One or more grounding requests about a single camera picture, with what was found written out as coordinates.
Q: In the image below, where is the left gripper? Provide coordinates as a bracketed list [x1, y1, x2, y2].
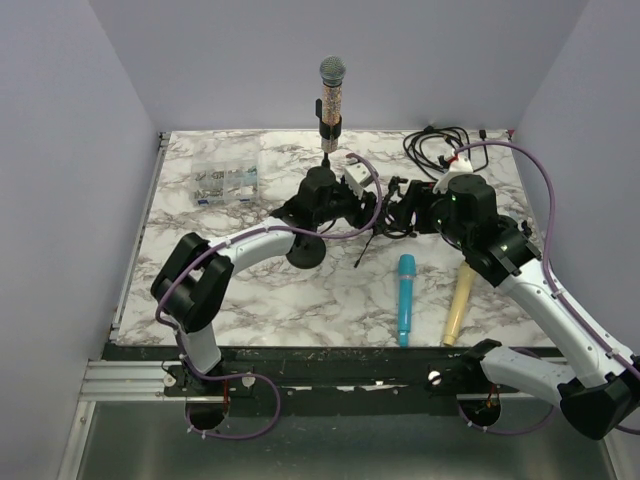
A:
[315, 179, 386, 232]

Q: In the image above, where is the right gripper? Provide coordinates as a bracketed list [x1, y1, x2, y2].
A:
[389, 179, 471, 249]

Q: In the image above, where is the black tripod shock mount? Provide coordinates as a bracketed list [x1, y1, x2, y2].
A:
[354, 176, 416, 268]

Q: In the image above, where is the blue microphone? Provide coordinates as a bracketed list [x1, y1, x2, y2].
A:
[397, 254, 416, 348]

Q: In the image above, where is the black tall mic stand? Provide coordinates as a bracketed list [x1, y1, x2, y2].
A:
[315, 98, 342, 168]

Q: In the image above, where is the black stand with clip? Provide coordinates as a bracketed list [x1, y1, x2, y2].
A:
[286, 234, 326, 270]

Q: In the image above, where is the yellow microphone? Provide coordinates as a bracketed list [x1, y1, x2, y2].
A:
[441, 262, 476, 347]

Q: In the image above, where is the black shock mount round-base stand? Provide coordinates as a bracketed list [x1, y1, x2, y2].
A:
[509, 212, 533, 239]

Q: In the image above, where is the glitter microphone silver head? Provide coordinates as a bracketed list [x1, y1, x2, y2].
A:
[319, 56, 346, 123]

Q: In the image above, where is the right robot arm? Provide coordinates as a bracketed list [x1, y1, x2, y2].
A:
[385, 174, 639, 440]

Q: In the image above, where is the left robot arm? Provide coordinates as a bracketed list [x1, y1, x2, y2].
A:
[150, 162, 382, 395]

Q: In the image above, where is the clear plastic parts box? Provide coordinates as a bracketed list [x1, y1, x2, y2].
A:
[189, 141, 260, 206]

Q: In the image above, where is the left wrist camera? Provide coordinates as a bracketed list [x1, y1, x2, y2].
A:
[343, 153, 377, 199]

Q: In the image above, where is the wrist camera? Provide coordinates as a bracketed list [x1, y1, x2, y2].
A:
[433, 150, 473, 194]
[343, 153, 377, 199]

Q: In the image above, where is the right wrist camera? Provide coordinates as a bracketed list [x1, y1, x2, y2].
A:
[433, 150, 473, 194]

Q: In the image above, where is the black coiled cable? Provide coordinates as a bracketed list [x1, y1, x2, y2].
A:
[402, 124, 490, 174]

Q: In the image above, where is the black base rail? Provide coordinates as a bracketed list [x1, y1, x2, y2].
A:
[102, 344, 520, 425]

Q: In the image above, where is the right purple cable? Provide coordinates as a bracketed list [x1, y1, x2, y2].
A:
[449, 141, 640, 435]

